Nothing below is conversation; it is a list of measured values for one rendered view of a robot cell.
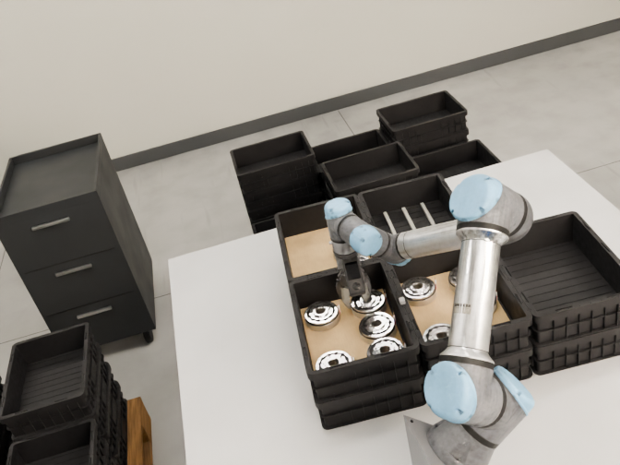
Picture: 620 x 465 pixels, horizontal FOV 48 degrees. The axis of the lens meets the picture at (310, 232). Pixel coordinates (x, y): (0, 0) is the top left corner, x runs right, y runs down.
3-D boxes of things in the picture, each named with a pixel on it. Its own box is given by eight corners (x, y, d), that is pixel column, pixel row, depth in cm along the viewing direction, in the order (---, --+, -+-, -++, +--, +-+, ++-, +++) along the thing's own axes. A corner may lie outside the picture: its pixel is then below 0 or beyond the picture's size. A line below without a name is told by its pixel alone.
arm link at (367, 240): (397, 239, 185) (374, 222, 194) (369, 227, 178) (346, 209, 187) (382, 265, 187) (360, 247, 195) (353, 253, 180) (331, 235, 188)
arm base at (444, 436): (491, 486, 159) (519, 456, 156) (447, 474, 151) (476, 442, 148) (459, 435, 171) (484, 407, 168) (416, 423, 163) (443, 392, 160)
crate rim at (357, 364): (422, 353, 180) (421, 347, 179) (308, 383, 179) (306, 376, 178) (385, 264, 213) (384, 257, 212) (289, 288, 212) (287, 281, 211)
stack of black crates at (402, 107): (452, 161, 401) (446, 89, 376) (473, 186, 376) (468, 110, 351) (386, 181, 398) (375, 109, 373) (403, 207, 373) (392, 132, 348)
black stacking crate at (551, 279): (643, 323, 186) (646, 291, 180) (535, 351, 186) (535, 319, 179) (574, 242, 219) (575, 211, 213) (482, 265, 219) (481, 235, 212)
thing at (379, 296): (387, 308, 204) (387, 307, 203) (353, 315, 204) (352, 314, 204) (381, 287, 212) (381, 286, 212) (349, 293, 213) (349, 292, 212)
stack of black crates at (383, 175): (409, 216, 365) (399, 140, 340) (430, 247, 340) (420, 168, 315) (336, 238, 362) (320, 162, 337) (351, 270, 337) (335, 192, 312)
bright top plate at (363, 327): (399, 331, 195) (399, 329, 195) (365, 342, 194) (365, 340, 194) (387, 309, 204) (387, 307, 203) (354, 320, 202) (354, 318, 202)
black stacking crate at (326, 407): (429, 407, 191) (425, 376, 185) (323, 435, 191) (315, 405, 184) (393, 314, 225) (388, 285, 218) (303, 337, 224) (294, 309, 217)
